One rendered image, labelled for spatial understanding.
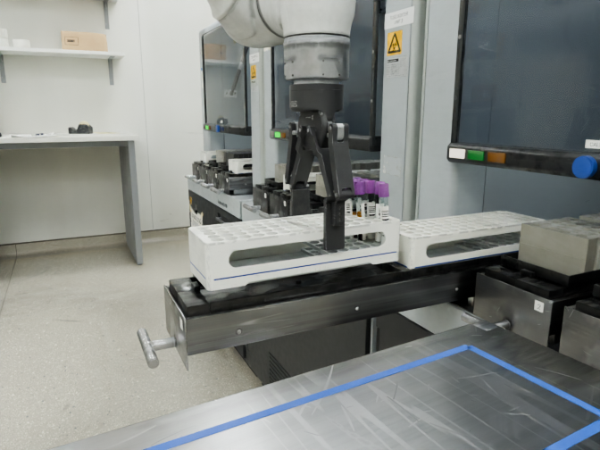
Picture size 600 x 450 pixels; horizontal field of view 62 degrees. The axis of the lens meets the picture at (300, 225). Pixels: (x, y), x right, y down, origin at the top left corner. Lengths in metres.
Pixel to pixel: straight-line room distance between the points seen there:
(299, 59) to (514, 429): 0.49
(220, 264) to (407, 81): 0.62
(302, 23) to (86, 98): 3.53
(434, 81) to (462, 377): 0.66
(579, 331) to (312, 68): 0.48
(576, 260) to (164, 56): 3.75
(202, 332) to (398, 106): 0.67
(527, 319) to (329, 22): 0.48
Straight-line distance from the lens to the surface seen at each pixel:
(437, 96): 1.01
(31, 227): 4.23
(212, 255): 0.63
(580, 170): 0.76
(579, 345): 0.73
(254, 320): 0.66
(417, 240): 0.78
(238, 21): 0.80
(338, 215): 0.67
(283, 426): 0.40
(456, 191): 0.98
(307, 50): 0.67
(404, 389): 0.45
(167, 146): 4.21
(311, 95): 0.68
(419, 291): 0.78
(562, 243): 0.81
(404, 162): 1.09
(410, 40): 1.09
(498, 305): 0.81
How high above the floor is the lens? 1.05
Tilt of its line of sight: 13 degrees down
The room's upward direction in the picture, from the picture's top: straight up
